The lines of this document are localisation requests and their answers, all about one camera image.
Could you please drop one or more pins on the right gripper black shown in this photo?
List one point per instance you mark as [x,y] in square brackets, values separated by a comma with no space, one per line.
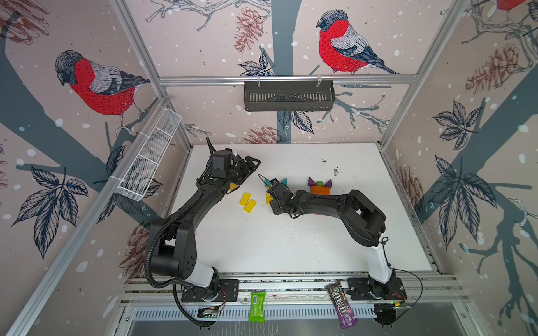
[274,208]

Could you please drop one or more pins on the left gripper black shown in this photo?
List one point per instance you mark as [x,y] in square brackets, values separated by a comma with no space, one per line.
[246,171]

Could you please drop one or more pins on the yellow block bottom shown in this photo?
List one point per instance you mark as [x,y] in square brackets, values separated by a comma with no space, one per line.
[268,198]

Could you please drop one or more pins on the yellow block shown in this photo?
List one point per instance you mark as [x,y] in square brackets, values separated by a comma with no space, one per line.
[245,199]
[268,198]
[250,205]

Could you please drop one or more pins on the orange block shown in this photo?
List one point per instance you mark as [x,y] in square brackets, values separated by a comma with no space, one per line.
[319,190]

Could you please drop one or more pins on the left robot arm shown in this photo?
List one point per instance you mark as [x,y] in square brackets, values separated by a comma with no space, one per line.
[171,258]

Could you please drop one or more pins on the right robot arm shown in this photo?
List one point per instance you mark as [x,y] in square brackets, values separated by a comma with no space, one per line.
[364,222]

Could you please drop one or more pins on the yellow block far left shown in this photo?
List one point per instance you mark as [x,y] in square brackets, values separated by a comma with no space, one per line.
[245,199]

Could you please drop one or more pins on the green snack packet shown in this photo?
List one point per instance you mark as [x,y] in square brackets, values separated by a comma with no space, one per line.
[256,314]

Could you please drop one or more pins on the purple candy packet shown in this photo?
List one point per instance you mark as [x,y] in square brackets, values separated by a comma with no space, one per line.
[344,311]

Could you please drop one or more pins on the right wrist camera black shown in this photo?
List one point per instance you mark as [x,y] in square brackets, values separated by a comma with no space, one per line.
[279,192]

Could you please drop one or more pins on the black wire basket shelf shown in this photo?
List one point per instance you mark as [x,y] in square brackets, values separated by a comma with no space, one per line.
[268,96]

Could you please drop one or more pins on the white wire basket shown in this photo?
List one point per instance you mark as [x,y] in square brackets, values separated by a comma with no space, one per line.
[136,182]

